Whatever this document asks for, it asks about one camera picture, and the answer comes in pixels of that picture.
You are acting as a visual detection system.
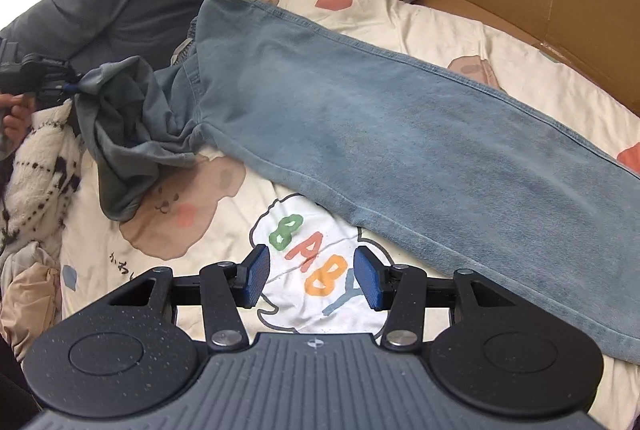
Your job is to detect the light blue jeans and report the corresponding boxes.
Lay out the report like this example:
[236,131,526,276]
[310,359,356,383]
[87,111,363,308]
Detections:
[75,0,640,366]

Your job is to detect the beige cloth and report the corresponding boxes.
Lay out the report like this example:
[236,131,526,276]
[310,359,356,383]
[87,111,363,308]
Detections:
[0,242,63,361]

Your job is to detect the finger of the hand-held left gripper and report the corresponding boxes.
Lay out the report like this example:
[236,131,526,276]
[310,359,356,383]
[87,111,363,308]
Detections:
[22,55,81,95]

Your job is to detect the person's left hand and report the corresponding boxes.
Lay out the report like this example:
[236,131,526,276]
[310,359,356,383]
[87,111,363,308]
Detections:
[0,92,38,142]

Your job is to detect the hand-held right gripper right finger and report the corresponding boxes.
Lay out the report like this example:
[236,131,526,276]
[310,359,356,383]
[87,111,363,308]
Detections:
[354,245,522,352]

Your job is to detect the cream bear print blanket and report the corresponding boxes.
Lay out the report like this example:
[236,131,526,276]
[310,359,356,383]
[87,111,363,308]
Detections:
[60,0,640,430]

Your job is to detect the white fluffy checked blanket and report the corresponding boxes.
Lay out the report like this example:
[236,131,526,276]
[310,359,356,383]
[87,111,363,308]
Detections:
[0,100,83,256]

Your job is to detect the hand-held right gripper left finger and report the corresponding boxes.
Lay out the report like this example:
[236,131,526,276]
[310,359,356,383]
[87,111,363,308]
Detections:
[107,244,272,352]

